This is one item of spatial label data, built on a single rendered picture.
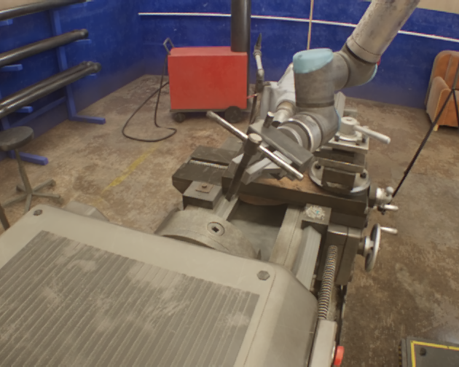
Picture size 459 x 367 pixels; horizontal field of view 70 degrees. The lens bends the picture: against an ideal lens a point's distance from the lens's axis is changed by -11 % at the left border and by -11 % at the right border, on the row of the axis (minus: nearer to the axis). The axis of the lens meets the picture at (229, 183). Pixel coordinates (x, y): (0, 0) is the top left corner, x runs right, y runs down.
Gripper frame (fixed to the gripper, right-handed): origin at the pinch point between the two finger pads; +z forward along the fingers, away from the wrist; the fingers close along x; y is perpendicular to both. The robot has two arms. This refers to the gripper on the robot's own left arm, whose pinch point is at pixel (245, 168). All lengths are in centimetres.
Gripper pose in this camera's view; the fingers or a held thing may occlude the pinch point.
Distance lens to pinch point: 63.9
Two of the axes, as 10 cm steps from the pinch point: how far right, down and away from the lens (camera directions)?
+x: 7.4, 5.9, -3.3
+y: 2.8, -7.1, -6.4
